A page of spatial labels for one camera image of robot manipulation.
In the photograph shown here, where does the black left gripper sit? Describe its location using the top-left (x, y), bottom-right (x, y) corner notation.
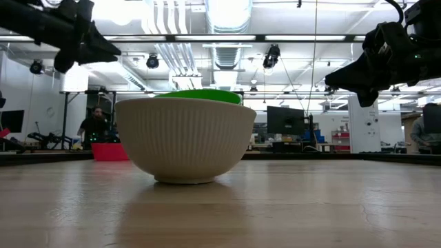
top-left (51, 0), bottom-right (123, 74)

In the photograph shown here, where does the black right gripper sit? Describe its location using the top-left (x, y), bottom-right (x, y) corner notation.
top-left (325, 21), bottom-right (430, 108)

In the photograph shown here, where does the white ribbed bowl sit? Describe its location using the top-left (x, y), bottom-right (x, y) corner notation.
top-left (114, 96), bottom-right (258, 185)

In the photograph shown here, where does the blue crate stack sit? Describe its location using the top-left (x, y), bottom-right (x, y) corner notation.
top-left (305, 129), bottom-right (327, 144)

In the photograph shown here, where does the white column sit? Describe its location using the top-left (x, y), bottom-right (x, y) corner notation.
top-left (347, 95), bottom-right (382, 154)

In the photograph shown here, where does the black ceiling spotlight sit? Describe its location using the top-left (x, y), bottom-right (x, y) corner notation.
top-left (262, 43), bottom-right (281, 70)
top-left (29, 59), bottom-right (45, 75)
top-left (145, 53), bottom-right (160, 70)

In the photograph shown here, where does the person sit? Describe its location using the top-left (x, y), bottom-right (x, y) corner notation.
top-left (76, 105), bottom-right (118, 152)
top-left (409, 102), bottom-right (441, 155)

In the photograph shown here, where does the black monitor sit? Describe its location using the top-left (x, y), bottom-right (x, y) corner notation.
top-left (266, 105), bottom-right (306, 136)
top-left (0, 109), bottom-right (25, 134)

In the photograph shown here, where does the silver ventilation duct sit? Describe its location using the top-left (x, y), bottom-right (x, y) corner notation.
top-left (205, 0), bottom-right (254, 90)

